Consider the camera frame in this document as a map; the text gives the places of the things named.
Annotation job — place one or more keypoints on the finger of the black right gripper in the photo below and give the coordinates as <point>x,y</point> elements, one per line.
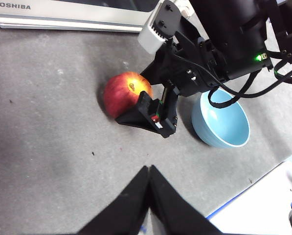
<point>148,120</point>
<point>155,73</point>

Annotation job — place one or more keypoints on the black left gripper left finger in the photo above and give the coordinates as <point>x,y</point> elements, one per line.
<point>126,210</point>

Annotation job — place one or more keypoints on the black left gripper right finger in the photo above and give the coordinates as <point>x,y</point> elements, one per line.
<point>170,210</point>

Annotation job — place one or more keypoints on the red apple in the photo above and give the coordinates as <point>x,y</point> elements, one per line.
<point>119,93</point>

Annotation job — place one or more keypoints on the blue bowl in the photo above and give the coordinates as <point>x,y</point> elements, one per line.
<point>224,127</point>

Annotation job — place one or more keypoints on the cream Toshiba toaster oven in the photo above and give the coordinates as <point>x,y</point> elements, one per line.
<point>26,20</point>

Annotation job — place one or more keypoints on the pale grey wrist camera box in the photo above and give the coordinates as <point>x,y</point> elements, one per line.
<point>148,36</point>

